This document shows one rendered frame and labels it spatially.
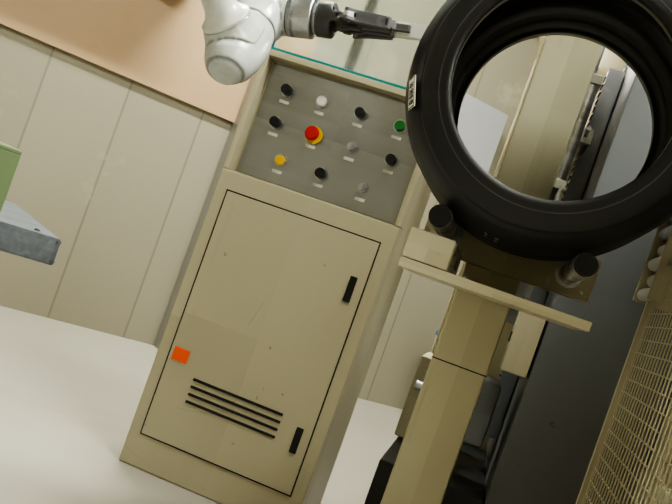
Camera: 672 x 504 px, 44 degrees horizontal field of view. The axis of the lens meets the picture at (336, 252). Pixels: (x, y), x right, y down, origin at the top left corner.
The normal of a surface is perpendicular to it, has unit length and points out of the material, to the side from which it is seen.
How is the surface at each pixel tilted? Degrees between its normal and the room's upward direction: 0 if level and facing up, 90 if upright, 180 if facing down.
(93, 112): 90
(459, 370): 90
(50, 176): 90
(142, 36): 90
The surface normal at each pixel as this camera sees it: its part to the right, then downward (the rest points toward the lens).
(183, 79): 0.47, 0.16
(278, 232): -0.18, -0.07
